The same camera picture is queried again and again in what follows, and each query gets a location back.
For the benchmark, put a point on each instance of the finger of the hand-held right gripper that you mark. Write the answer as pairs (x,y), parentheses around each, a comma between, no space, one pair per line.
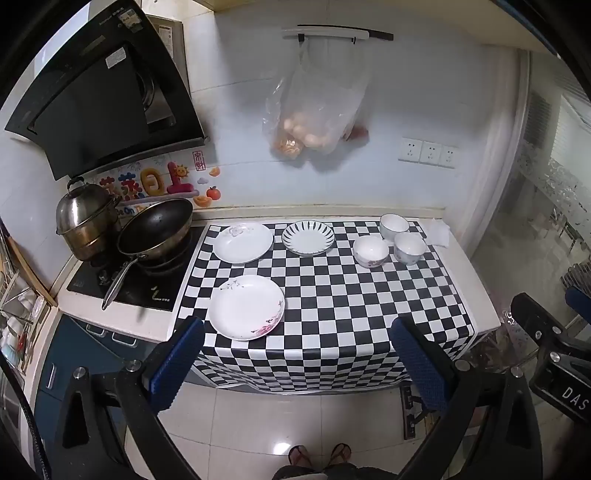
(535,318)
(579,302)

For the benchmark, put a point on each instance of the wooden cutting board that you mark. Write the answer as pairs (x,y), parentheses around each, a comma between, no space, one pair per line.
(32,277)

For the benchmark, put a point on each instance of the stainless steel steamer pot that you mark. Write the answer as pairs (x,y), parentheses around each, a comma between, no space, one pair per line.
(85,217)

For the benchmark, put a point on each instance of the small white floral plate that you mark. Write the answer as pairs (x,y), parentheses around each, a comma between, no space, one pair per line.
(242,244)

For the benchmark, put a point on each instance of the white wall hook rail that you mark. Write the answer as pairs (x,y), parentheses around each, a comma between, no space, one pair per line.
(323,33)

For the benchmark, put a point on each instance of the black and white checkered mat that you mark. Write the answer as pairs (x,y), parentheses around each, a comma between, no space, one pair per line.
(332,300)

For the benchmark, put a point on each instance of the white plate with striped rim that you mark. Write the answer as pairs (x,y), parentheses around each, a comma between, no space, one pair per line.
(308,239)

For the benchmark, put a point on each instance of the black range hood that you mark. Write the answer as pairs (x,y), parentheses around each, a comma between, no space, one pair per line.
(92,106)

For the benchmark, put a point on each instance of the white wall socket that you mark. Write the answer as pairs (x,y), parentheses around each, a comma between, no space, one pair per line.
(449,156)
(410,150)
(431,153)

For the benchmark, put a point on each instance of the large white floral plate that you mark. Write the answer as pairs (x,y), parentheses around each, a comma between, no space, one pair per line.
(244,307)

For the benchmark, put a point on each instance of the white tissue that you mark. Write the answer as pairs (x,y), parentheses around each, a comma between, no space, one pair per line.
(436,233)

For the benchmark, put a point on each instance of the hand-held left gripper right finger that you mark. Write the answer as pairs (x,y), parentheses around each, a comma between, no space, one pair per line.
(415,364)

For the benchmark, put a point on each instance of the power strip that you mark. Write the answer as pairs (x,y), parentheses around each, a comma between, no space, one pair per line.
(411,415)

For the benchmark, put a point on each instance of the white bowl with pink flowers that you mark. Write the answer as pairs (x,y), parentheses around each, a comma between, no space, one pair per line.
(371,250)

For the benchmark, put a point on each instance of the clear plastic bag of eggs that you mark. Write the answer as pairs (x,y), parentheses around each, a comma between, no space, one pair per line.
(314,115)

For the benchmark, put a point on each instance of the white bowl with dark rim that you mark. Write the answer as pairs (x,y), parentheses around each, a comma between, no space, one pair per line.
(394,225)

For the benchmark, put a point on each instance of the person's dark shorts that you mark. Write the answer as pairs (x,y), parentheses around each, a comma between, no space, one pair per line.
(323,474)

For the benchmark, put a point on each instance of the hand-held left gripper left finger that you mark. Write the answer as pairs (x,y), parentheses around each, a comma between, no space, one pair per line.
(178,360)

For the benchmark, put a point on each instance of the person's left foot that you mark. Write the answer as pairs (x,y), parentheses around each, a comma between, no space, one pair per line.
(298,456)

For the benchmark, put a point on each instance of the metal dish rack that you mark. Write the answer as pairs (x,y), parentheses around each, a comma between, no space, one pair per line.
(18,323)

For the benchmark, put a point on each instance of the glass door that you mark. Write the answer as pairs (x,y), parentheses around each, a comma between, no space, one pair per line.
(531,207)

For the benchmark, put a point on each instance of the colourful wall sticker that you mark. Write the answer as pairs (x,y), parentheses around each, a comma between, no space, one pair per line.
(152,180)

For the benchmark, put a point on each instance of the blue kitchen cabinet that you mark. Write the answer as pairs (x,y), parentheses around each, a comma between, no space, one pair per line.
(69,346)

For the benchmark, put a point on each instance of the black gas stove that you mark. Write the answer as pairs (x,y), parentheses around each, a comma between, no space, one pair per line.
(138,290)

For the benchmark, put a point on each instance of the white bowl with blue pattern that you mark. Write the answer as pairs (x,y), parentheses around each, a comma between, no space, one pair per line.
(410,247)

